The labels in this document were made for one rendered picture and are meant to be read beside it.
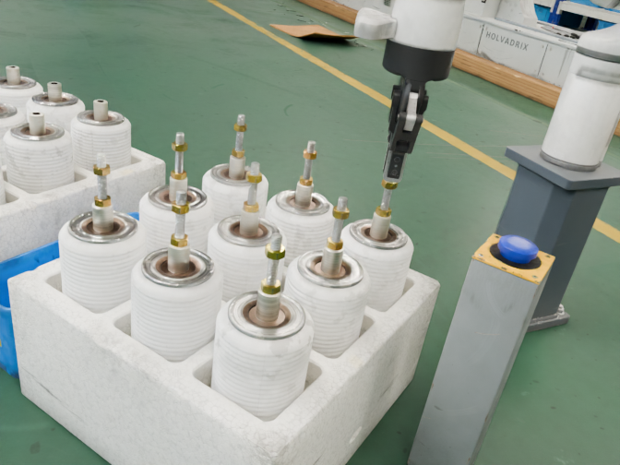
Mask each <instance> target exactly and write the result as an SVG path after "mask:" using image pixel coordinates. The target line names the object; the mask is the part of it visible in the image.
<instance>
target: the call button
mask: <svg viewBox="0 0 620 465"><path fill-rule="evenodd" d="M498 248H499V249H500V254H501V255H502V256H503V257H504V258H506V259H508V260H510V261H512V262H516V263H520V264H526V263H529V262H531V260H533V259H534V258H536V256H537V255H538V252H539V248H538V247H537V245H536V244H535V243H533V242H532V241H530V240H528V239H526V238H524V237H521V236H517V235H505V236H502V237H501V238H500V239H499V242H498Z"/></svg>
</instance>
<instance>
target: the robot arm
mask: <svg viewBox="0 0 620 465"><path fill-rule="evenodd" d="M465 1H466V0H396V2H395V5H394V7H393V11H392V15H388V14H384V13H381V12H379V11H376V10H374V9H371V8H366V7H365V8H362V9H360V11H359V12H358V14H357V17H356V20H355V25H354V31H353V34H354V36H356V37H359V38H363V39H368V40H381V39H387V43H386V48H385V52H384V57H383V63H382V65H383V67H384V68H385V69H386V70H387V71H388V72H390V73H392V74H394V75H397V76H401V78H400V82H399V85H394V84H393V87H392V91H391V100H392V101H391V106H390V111H389V115H388V122H389V125H388V129H387V130H388V132H389V134H388V135H387V142H389V143H388V145H387V154H386V158H385V162H384V167H383V173H384V175H383V177H384V180H386V181H390V182H395V183H399V182H400V181H401V179H402V175H403V171H404V167H405V162H406V159H407V155H408V154H411V153H412V152H413V147H414V144H415V141H416V138H417V136H418V134H419V131H420V128H421V125H422V123H423V112H425V111H426V108H427V104H428V100H429V96H428V95H426V93H427V89H425V84H426V82H428V81H431V80H433V81H442V80H445V79H447V78H448V76H449V73H450V69H451V66H452V62H453V58H454V54H455V51H456V47H457V43H458V39H459V33H460V29H461V25H462V20H463V14H464V6H465ZM590 1H591V2H592V3H593V4H595V5H597V6H602V7H605V8H611V9H616V10H620V0H590ZM619 119H620V23H618V24H616V25H613V26H612V27H609V28H606V29H602V30H593V31H588V32H585V33H583V34H582V35H581V36H580V38H579V40H578V44H577V47H576V51H575V52H574V55H573V58H572V61H571V64H570V66H569V69H568V71H567V74H566V79H565V82H564V85H563V88H562V90H561V93H560V95H559V98H558V101H557V104H556V106H555V109H554V114H553V116H552V119H551V122H550V124H549V127H548V130H547V133H546V135H545V138H544V141H543V144H542V148H541V151H540V156H541V158H543V159H544V160H545V161H548V162H550V163H552V164H553V165H556V166H559V167H562V168H565V169H568V170H573V171H578V172H593V171H595V170H596V168H597V167H601V164H602V160H603V158H604V155H605V153H606V150H607V149H608V146H609V144H610V141H611V139H612V136H613V134H614V131H615V129H616V126H617V124H618V121H619Z"/></svg>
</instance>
